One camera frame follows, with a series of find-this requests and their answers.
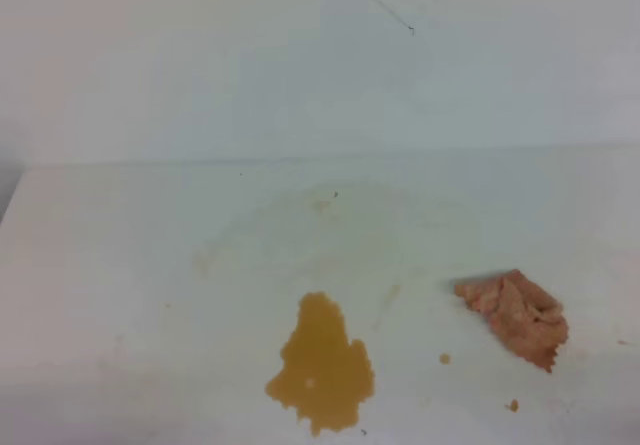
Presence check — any pink stained rag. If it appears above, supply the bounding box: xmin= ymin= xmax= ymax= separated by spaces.
xmin=454 ymin=269 xmax=569 ymax=373

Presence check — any large coffee puddle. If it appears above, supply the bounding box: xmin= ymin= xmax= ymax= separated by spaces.
xmin=265 ymin=292 xmax=376 ymax=437

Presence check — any small coffee drop near edge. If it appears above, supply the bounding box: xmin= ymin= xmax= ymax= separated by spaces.
xmin=505 ymin=400 xmax=519 ymax=412

